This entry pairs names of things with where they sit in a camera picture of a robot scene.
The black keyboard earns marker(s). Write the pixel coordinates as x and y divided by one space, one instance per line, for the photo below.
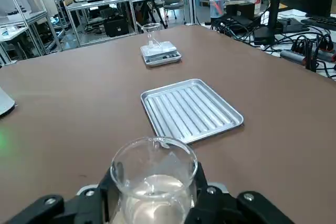
321 23

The silver digital scale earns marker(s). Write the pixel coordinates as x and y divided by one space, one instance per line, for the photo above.
162 56

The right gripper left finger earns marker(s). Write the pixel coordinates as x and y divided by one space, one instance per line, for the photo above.
86 208

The aluminium shelf rack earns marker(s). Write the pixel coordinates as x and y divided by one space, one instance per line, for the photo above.
29 19

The ribbed metal tray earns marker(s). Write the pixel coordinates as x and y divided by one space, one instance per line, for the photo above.
191 111

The black stand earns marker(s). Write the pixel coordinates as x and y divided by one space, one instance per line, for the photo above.
274 6

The small glass beaker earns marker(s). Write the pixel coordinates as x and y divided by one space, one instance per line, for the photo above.
155 203

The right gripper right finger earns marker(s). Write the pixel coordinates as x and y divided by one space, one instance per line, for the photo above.
223 208

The metal frame table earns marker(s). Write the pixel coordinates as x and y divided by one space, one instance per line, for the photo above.
110 2

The clear cup with pens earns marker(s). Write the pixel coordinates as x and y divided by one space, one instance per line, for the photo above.
217 7

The large glass beaker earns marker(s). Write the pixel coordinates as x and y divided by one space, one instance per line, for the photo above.
151 31

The black equipment case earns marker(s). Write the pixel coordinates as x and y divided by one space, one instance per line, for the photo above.
115 27

